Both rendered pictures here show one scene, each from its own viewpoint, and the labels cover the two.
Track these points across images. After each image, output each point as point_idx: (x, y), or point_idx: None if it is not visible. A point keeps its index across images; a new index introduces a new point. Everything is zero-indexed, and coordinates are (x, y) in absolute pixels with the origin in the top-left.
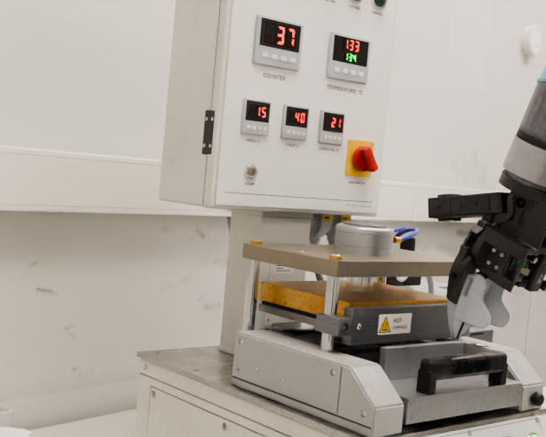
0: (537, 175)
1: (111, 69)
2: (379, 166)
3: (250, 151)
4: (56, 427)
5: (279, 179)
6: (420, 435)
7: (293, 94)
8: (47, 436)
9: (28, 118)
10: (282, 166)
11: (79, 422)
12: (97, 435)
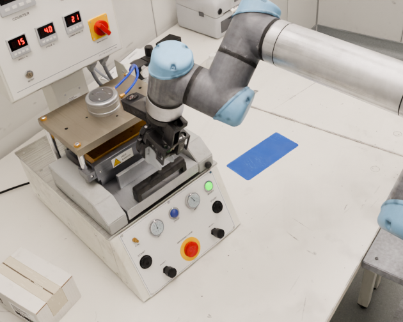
0: (160, 118)
1: None
2: (114, 23)
3: (23, 64)
4: (1, 161)
5: (49, 67)
6: (139, 218)
7: (38, 18)
8: None
9: None
10: (48, 59)
11: (13, 153)
12: (21, 164)
